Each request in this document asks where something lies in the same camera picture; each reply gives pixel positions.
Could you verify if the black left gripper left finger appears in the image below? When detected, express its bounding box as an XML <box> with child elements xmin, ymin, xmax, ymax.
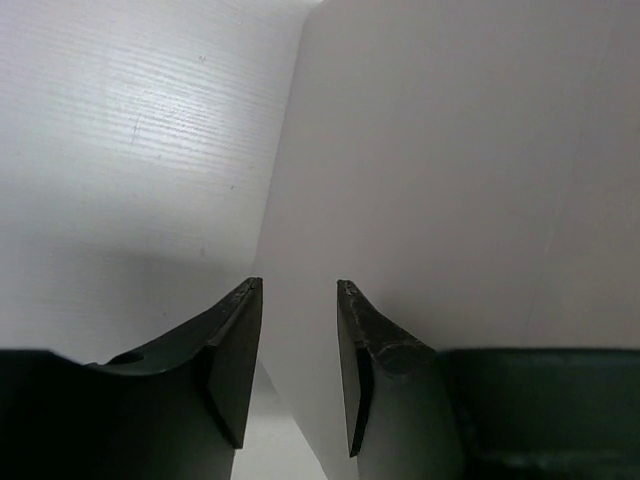
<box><xmin>1</xmin><ymin>277</ymin><xmax>263</xmax><ymax>479</ymax></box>

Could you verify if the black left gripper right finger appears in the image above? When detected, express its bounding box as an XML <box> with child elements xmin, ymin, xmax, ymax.
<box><xmin>337</xmin><ymin>280</ymin><xmax>639</xmax><ymax>479</ymax></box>

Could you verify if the white drawer cabinet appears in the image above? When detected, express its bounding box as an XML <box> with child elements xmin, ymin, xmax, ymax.
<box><xmin>254</xmin><ymin>1</ymin><xmax>639</xmax><ymax>479</ymax></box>

